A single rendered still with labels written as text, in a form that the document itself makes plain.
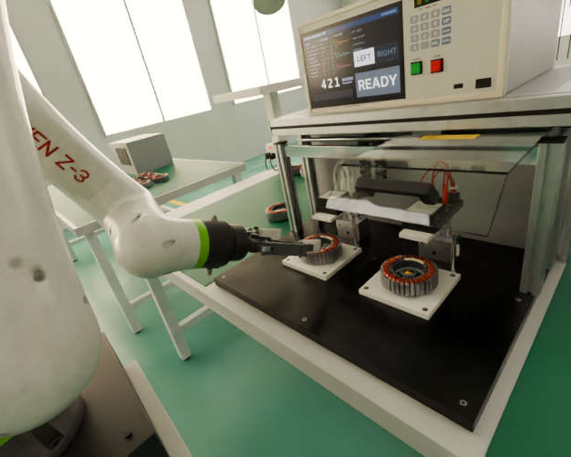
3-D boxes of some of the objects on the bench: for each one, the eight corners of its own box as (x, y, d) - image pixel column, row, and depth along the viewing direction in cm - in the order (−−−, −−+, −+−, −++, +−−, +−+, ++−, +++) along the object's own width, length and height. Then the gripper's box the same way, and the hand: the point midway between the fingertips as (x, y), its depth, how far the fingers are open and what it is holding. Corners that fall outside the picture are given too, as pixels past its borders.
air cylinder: (450, 264, 72) (450, 242, 70) (418, 256, 78) (417, 236, 75) (459, 253, 75) (460, 232, 73) (427, 246, 81) (427, 227, 78)
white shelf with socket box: (280, 190, 152) (258, 86, 133) (235, 183, 178) (211, 96, 159) (327, 167, 172) (314, 74, 153) (280, 164, 198) (264, 84, 179)
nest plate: (428, 320, 59) (428, 315, 58) (359, 294, 69) (358, 288, 69) (460, 278, 67) (460, 274, 67) (394, 260, 78) (394, 256, 77)
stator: (426, 305, 61) (425, 288, 59) (372, 288, 68) (370, 274, 66) (446, 274, 68) (446, 258, 66) (395, 262, 75) (394, 248, 73)
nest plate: (325, 281, 76) (324, 277, 75) (282, 264, 86) (281, 260, 86) (362, 251, 84) (362, 247, 84) (318, 239, 95) (318, 236, 94)
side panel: (566, 262, 69) (598, 103, 55) (548, 259, 71) (575, 105, 57) (588, 211, 85) (616, 79, 71) (573, 210, 87) (598, 81, 74)
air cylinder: (359, 241, 90) (357, 223, 87) (338, 236, 95) (335, 218, 93) (370, 233, 92) (368, 216, 90) (348, 228, 98) (346, 212, 95)
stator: (324, 270, 78) (322, 257, 76) (291, 258, 86) (288, 247, 84) (351, 249, 84) (349, 237, 83) (318, 240, 92) (316, 228, 90)
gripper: (192, 247, 73) (265, 244, 88) (260, 278, 56) (336, 268, 70) (195, 215, 72) (267, 217, 87) (265, 236, 55) (342, 234, 69)
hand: (295, 239), depth 78 cm, fingers open, 13 cm apart
